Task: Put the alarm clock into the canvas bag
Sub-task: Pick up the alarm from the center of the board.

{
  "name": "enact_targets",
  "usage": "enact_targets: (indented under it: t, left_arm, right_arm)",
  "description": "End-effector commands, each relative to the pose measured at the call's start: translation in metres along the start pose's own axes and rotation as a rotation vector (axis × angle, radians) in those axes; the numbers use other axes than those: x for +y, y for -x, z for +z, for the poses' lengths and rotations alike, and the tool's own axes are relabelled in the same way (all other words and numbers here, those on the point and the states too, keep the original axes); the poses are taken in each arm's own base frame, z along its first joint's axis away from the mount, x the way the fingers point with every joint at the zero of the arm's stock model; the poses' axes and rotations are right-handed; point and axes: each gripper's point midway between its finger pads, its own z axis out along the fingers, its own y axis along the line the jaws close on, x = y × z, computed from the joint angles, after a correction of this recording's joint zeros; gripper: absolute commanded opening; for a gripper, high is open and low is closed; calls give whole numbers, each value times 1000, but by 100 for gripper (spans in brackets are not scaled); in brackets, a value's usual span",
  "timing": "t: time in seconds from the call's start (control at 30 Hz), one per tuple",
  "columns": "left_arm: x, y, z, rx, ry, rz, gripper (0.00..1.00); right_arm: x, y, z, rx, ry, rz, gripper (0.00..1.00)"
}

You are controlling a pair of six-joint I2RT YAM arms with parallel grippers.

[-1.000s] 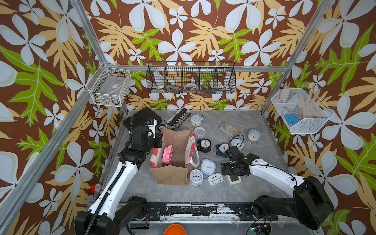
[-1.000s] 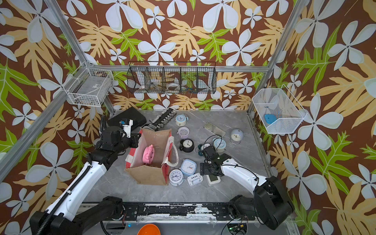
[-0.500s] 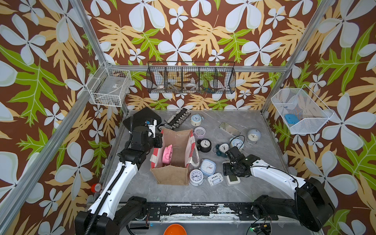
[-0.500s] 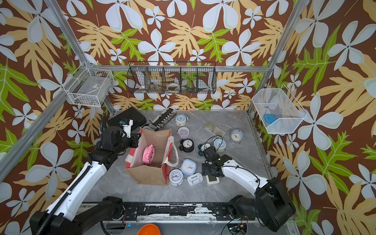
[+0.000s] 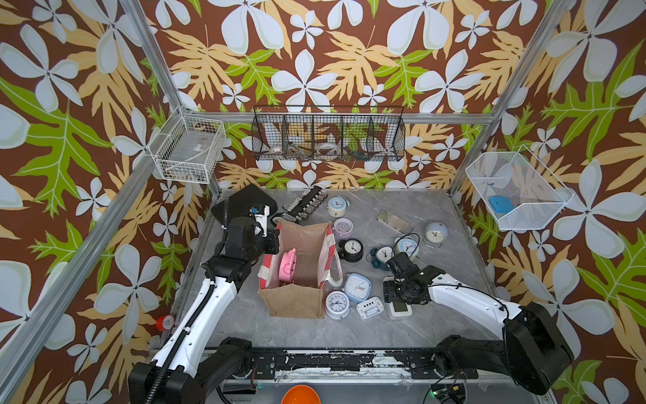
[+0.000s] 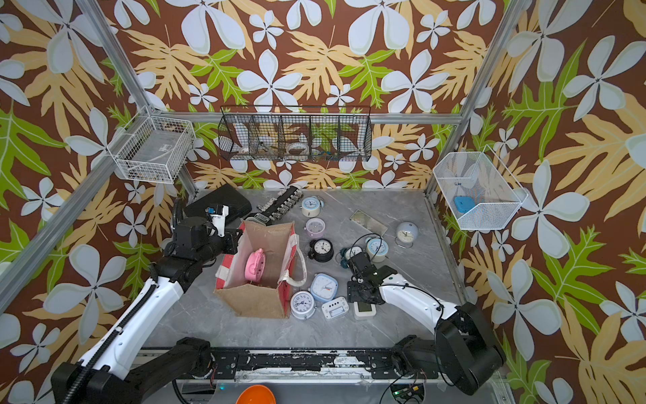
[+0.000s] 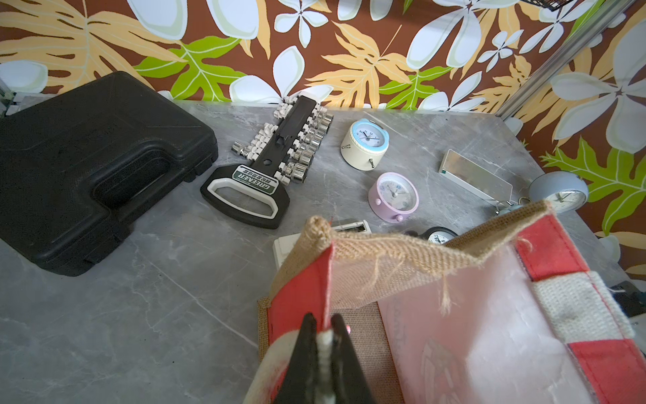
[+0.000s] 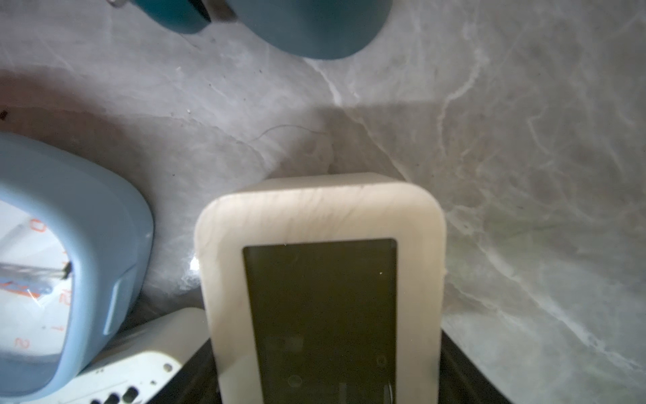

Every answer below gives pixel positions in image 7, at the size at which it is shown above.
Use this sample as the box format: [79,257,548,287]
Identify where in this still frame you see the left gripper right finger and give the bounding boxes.
[331,314,375,404]

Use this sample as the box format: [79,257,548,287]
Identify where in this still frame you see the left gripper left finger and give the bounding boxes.
[274,313,319,404]

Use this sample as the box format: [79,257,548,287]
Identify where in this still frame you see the canvas bag with red sides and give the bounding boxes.
[245,201,645,403]

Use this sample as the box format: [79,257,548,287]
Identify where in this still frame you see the black twin-bell alarm clock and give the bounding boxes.
[419,227,458,245]

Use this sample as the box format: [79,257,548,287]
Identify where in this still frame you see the lilac round alarm clock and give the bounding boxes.
[368,172,420,223]

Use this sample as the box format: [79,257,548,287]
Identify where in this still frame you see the light blue twin-bell alarm clock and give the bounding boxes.
[496,201,523,215]

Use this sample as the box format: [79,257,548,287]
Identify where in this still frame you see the cream and blue alarm clock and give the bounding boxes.
[340,119,390,171]

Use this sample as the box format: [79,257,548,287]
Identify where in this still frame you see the mirror digital clock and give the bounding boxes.
[438,149,513,205]

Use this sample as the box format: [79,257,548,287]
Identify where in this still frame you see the grey round globe clock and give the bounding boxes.
[528,171,589,213]

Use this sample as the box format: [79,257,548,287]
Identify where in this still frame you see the black plastic tool case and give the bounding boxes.
[1,72,218,276]

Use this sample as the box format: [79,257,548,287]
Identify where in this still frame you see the socket set on black rail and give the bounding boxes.
[200,95,334,229]

